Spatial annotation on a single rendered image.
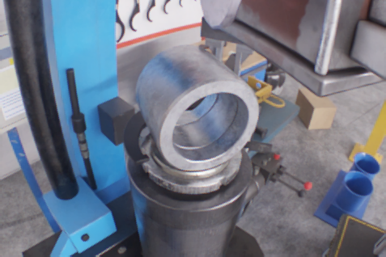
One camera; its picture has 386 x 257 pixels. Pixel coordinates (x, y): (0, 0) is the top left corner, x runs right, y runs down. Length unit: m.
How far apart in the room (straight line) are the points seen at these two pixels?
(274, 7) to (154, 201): 0.34
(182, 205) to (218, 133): 0.12
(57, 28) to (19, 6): 0.15
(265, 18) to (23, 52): 0.49
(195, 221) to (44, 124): 0.40
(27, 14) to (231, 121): 0.42
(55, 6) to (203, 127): 0.42
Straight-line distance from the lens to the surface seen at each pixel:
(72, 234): 0.77
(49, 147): 0.70
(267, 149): 0.74
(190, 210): 0.43
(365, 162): 2.78
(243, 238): 0.97
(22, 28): 0.58
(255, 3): 0.19
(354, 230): 2.10
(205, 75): 0.35
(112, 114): 0.76
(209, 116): 0.48
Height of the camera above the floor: 1.81
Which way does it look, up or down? 33 degrees down
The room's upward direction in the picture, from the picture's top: 4 degrees clockwise
